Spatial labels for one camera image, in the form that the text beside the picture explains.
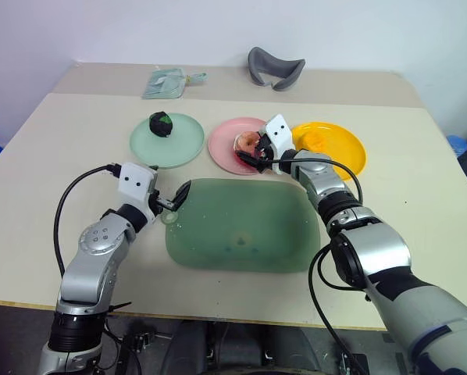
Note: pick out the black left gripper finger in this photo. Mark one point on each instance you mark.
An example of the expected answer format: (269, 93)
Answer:
(181, 195)

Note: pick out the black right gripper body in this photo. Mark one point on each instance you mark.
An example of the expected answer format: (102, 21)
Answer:
(265, 149)

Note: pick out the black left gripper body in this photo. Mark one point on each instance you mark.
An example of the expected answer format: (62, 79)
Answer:
(154, 203)

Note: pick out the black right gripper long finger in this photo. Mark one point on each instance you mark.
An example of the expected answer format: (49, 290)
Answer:
(253, 163)

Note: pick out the pink round item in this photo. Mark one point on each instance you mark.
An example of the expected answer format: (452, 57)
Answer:
(246, 143)

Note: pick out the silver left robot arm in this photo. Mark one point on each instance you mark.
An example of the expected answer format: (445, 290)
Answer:
(97, 238)

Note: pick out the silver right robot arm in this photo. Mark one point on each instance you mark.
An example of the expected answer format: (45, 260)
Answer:
(378, 250)

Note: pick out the pink round plate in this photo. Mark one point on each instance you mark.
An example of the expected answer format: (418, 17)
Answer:
(222, 146)

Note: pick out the orange item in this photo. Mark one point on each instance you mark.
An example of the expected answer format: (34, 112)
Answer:
(312, 140)

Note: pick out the light green round plate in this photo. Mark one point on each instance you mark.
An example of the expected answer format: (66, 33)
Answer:
(179, 146)

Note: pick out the dark green round item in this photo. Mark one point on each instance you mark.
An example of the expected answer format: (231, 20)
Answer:
(161, 124)

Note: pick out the yellow round plate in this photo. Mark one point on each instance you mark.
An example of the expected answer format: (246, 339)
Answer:
(343, 146)

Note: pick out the green translucent tray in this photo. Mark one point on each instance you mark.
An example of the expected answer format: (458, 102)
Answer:
(241, 222)

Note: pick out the grey curved foam pad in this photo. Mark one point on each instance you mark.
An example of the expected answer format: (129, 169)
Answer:
(262, 66)

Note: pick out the small teal wrapper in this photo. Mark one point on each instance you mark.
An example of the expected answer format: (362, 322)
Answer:
(197, 77)

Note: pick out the dark rounded shape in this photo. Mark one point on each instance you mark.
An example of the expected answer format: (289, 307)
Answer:
(237, 347)

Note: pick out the blue plastic stool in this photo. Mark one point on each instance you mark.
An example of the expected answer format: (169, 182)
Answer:
(457, 145)

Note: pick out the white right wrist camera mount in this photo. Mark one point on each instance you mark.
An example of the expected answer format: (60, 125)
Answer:
(279, 134)

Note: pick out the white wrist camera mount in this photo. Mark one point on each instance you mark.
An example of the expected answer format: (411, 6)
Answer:
(279, 134)
(134, 183)

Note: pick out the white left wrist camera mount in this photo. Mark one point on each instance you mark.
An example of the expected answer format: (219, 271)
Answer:
(134, 183)

